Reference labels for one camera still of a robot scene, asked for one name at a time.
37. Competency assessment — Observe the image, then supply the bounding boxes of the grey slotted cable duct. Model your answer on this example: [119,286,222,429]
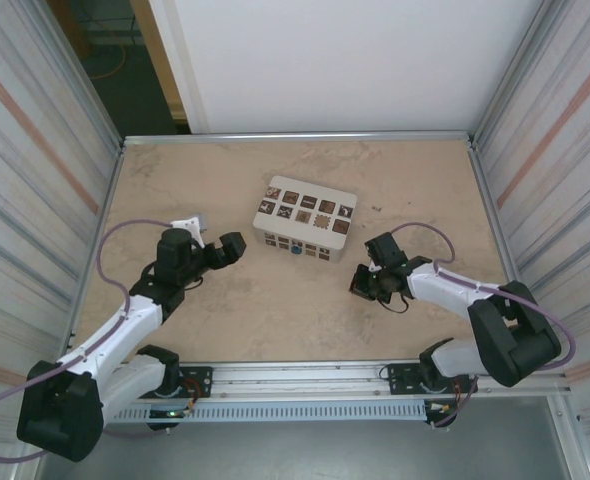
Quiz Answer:
[97,399,431,424]

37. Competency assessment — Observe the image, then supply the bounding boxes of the white box with brown tiles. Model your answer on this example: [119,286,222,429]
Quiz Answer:
[252,174,360,265]

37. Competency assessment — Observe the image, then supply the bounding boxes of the aluminium frame post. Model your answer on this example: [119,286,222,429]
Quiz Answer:
[472,0,562,146]

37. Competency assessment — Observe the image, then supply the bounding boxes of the orange floor cable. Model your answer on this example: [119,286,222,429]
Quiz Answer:
[91,44,129,81]

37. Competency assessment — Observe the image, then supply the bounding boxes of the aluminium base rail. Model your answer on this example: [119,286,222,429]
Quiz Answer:
[209,363,391,399]

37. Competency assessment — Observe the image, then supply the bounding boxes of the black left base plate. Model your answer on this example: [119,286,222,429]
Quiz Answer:
[174,365,214,400]

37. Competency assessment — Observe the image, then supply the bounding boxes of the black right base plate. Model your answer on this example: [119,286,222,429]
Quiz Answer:
[385,363,479,397]

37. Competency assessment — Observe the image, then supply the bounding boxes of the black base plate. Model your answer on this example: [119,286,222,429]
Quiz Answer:
[174,365,214,400]
[385,363,479,397]

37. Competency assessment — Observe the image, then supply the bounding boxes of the grey metal sheet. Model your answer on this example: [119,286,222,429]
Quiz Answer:
[37,394,576,480]

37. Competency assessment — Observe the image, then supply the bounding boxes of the aluminium table edge bar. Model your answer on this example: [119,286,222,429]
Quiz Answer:
[67,142,126,351]
[122,130,476,148]
[467,139,572,392]

